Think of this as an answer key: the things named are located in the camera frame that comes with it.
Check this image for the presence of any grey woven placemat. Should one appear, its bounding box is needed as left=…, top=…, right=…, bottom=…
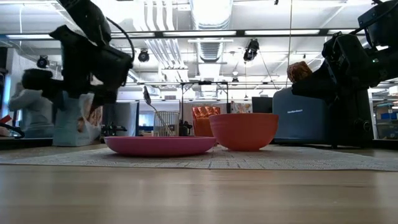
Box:
left=0, top=144, right=398, bottom=172

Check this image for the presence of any black overhead beam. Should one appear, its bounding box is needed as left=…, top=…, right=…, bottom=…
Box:
left=0, top=29, right=361, bottom=40

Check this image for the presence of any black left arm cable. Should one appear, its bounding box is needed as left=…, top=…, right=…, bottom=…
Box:
left=105, top=17, right=136, bottom=63

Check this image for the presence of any silver ventilation duct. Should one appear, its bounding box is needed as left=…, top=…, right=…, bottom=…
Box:
left=189, top=0, right=234, bottom=63

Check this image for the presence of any clear ribbed glass cup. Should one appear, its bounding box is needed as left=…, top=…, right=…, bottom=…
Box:
left=153, top=111, right=180, bottom=137

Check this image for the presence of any black background table frame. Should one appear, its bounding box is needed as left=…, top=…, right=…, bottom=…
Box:
left=136, top=81, right=280, bottom=138

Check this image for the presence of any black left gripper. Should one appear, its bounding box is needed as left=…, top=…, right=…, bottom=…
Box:
left=21, top=24, right=134, bottom=108

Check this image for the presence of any orange plastic bowl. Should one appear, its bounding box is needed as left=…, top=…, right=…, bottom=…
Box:
left=209, top=113, right=279, bottom=152

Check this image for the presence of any dark background monitor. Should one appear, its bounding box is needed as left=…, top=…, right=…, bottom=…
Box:
left=251, top=96, right=274, bottom=114

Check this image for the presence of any pink plastic plate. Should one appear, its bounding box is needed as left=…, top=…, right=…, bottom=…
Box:
left=104, top=136, right=217, bottom=157

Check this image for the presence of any silver metal spoon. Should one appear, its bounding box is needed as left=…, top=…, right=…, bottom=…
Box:
left=142, top=86, right=172, bottom=136

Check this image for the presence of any orange cup with juice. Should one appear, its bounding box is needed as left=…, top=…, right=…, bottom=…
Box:
left=192, top=106, right=221, bottom=138

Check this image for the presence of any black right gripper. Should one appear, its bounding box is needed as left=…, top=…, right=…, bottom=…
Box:
left=291, top=30, right=382, bottom=101

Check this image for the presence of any brown toast slice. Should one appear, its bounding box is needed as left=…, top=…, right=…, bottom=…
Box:
left=286, top=61, right=313, bottom=84

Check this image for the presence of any cinnamon squares cereal box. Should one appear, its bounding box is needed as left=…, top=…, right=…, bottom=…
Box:
left=52, top=91, right=103, bottom=147

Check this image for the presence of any black curved cable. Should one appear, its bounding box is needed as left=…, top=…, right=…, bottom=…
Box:
left=0, top=123, right=25, bottom=139

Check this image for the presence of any person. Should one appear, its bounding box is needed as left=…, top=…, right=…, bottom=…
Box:
left=8, top=82, right=55, bottom=139

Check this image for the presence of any red flat bar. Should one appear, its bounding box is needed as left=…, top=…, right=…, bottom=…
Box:
left=0, top=114, right=13, bottom=128

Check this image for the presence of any black two-slot toaster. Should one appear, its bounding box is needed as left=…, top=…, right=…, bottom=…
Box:
left=272, top=86, right=374, bottom=147

